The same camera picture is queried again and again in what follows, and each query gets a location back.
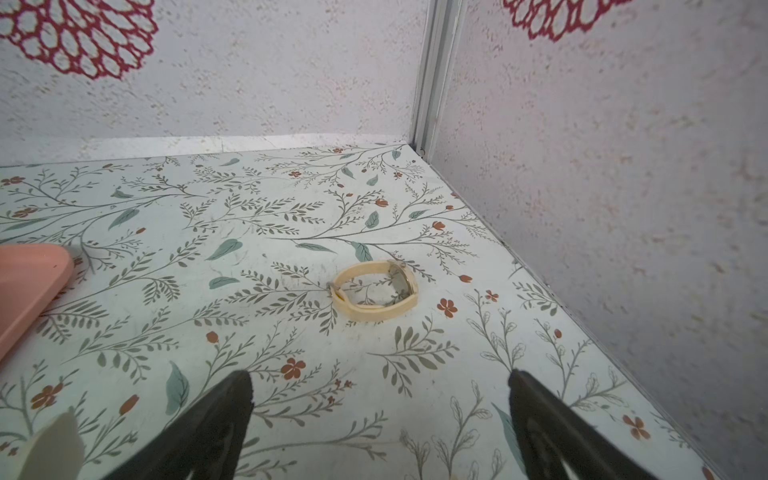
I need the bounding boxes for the pink plastic tray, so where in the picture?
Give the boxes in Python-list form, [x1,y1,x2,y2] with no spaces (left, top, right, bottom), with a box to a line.
[1,244,74,360]

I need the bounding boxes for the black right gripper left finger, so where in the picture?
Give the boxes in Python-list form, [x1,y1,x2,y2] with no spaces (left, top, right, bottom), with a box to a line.
[106,370,254,479]

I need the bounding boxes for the steel tongs with white tips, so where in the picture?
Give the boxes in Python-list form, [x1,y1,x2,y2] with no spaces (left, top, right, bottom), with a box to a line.
[10,412,85,480]

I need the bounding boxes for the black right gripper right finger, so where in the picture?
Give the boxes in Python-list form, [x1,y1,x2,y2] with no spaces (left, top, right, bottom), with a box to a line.
[508,369,654,479]

